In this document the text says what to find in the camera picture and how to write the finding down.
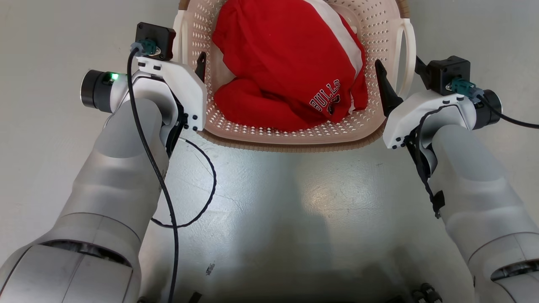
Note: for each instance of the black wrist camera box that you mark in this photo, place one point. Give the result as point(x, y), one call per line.
point(162, 35)
point(446, 71)

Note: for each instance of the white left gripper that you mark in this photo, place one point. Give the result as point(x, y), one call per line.
point(189, 90)

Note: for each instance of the beige perforated plastic laundry basket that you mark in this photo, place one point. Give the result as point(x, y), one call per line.
point(370, 33)

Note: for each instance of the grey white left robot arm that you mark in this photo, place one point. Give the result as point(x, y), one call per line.
point(105, 181)

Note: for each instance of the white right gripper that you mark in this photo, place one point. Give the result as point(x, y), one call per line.
point(410, 109)

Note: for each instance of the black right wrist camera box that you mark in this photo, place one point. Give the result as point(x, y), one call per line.
point(446, 71)

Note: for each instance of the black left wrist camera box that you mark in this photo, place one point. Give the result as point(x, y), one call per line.
point(162, 35)

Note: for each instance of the red white Bulls garment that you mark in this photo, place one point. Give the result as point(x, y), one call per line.
point(286, 54)

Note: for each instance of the black robot base connectors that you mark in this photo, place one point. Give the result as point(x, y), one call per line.
point(427, 292)

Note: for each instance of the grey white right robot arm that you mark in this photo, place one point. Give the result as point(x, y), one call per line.
point(476, 181)

